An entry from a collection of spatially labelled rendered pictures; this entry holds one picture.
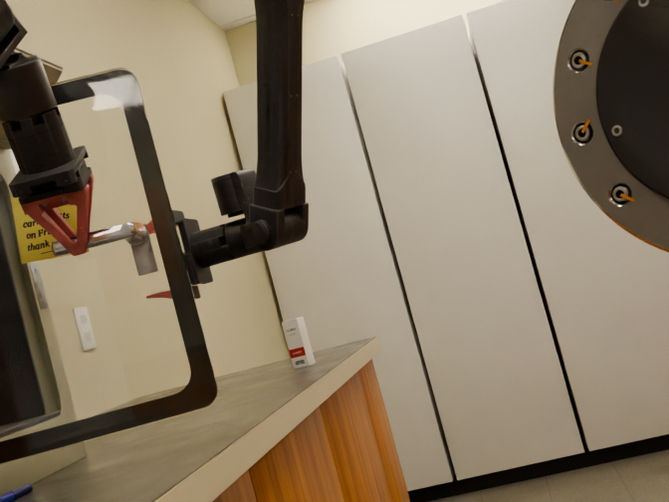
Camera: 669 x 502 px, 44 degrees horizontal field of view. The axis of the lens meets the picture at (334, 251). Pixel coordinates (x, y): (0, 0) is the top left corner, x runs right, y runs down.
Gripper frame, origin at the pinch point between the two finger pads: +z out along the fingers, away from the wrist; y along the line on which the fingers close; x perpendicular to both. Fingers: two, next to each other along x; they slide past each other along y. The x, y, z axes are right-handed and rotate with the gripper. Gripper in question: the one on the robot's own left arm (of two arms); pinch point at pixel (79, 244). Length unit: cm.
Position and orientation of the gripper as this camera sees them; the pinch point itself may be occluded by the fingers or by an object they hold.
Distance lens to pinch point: 92.6
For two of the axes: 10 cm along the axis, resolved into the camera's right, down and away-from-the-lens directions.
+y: 1.6, 3.5, -9.2
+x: 9.6, -2.6, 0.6
